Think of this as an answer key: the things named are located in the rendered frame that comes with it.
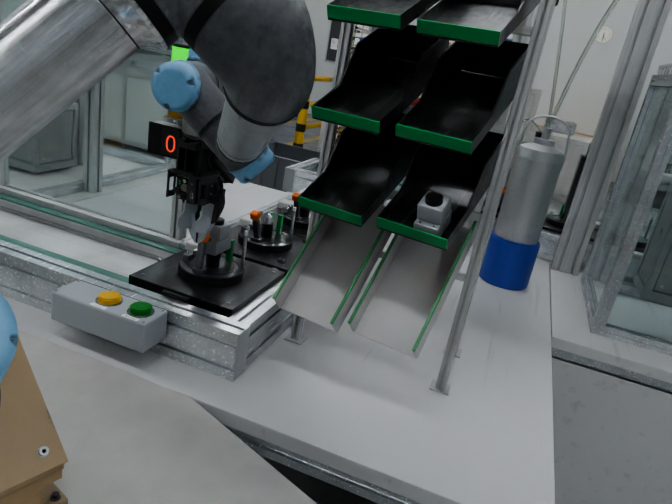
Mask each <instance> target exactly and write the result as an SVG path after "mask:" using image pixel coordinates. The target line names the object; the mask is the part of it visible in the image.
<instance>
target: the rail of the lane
mask: <svg viewBox="0 0 672 504"><path fill-rule="evenodd" d="M77 280H80V281H83V282H86V283H89V284H92V285H95V286H98V287H100V288H103V289H106V290H109V291H116V292H118V293H120V294H121V295H123V296H126V297H129V298H132V299H135V300H138V301H142V302H148V303H150V304H151V305H152V306H155V307H158V308H160V309H164V310H166V311H167V312H168V315H167V328H166V338H165V339H163V340H162V341H160V342H159V343H157V344H156V345H154V346H153V347H151V348H150V349H148V350H149V351H152V352H154V353H157V354H160V355H162V356H165V357H167V358H170V359H173V360H175V361H178V362H181V363H183V364H186V365H189V366H191V367H194V368H197V369H199V370H202V371H205V372H207V373H210V374H213V375H215V376H218V377H221V378H223V379H226V380H229V381H231V382H234V381H235V380H236V379H237V378H238V377H239V376H240V375H241V374H242V373H243V372H244V371H245V365H246V358H247V350H248V343H249V335H250V328H251V325H248V324H246V323H243V322H240V321H237V320H234V319H231V318H228V317H225V316H222V315H219V314H216V313H213V312H210V311H208V310H205V309H202V308H199V307H196V306H193V305H190V298H189V297H186V296H183V295H180V294H177V293H174V292H171V291H168V290H165V289H164V290H162V294H158V293H155V292H152V291H149V290H146V289H143V288H140V287H137V286H134V285H132V284H129V283H126V282H123V281H120V280H117V279H114V278H111V277H108V276H105V275H102V274H99V273H96V272H94V271H91V270H88V269H85V268H82V267H79V266H76V265H73V264H70V263H67V262H64V261H61V260H58V259H56V258H53V257H50V256H47V255H44V254H41V253H38V252H35V251H32V250H29V249H26V248H23V247H20V246H18V245H15V244H12V243H9V242H6V241H3V240H0V291H1V294H2V295H3V296H5V297H8V298H11V299H13V300H16V301H19V302H21V303H24V304H27V305H29V306H32V307H35V308H37V309H40V310H43V311H45V312H48V313H51V291H53V290H55V289H57V288H60V287H62V286H65V285H67V284H69V283H72V282H74V281H77Z"/></svg>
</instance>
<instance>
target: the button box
mask: <svg viewBox="0 0 672 504"><path fill-rule="evenodd" d="M103 291H109V290H106V289H103V288H100V287H98V286H95V285H92V284H89V283H86V282H83V281H80V280H77V281H74V282H72V283H69V284H67V285H65V286H62V287H60V288H57V289H55V290H53V291H51V319H53V320H56V321H58V322H61V323H63V324H66V325H69V326H71V327H74V328H77V329H79V330H82V331H85V332H87V333H90V334H92V335H95V336H98V337H100V338H103V339H106V340H108V341H111V342H114V343H116V344H119V345H121V346H124V347H127V348H129V349H132V350H135V351H137V352H140V353H144V352H145V351H147V350H148V349H150V348H151V347H153V346H154V345H156V344H157V343H159V342H160V341H162V340H163V339H165V338H166V328H167V315H168V312H167V311H166V310H164V309H160V308H158V307H155V306H153V310H152V313H151V314H149V315H146V316H136V315H133V314H131V313H130V312H129V306H130V305H131V304H132V303H134V302H139V301H138V300H135V299H132V298H129V297H126V296H123V295H121V301H120V302H119V303H117V304H112V305H107V304H102V303H100V302H99V301H98V294H100V293H101V292H103Z"/></svg>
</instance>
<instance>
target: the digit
mask: <svg viewBox="0 0 672 504"><path fill-rule="evenodd" d="M178 139H180V131H177V130H173V129H169V128H165V127H162V138H161V153H162V154H166V155H169V156H173V157H177V148H178Z"/></svg>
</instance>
